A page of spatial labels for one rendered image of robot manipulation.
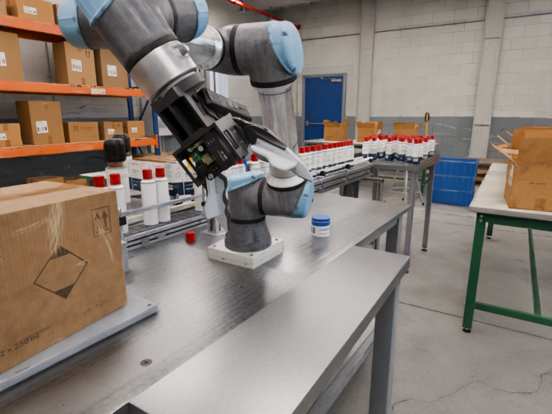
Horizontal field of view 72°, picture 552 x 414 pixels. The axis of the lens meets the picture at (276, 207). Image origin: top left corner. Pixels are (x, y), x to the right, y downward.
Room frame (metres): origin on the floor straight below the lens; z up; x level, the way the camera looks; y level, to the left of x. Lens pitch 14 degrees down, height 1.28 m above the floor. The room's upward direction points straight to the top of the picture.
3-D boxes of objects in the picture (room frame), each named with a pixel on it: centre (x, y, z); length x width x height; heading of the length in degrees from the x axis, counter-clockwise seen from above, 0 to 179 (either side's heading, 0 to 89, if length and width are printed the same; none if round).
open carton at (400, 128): (6.50, -2.20, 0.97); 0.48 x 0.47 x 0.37; 151
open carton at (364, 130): (6.81, -1.62, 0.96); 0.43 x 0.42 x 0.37; 56
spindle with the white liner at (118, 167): (1.56, 0.65, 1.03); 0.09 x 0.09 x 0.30
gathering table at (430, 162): (3.36, -1.03, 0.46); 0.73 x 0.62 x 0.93; 146
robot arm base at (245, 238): (1.17, 0.09, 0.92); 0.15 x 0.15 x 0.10
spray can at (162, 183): (1.39, 0.42, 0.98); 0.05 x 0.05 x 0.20
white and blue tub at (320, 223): (1.39, -0.17, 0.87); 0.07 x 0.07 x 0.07
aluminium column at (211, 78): (1.42, 0.23, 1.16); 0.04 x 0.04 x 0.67; 56
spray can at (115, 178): (1.24, 0.53, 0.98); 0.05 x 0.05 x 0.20
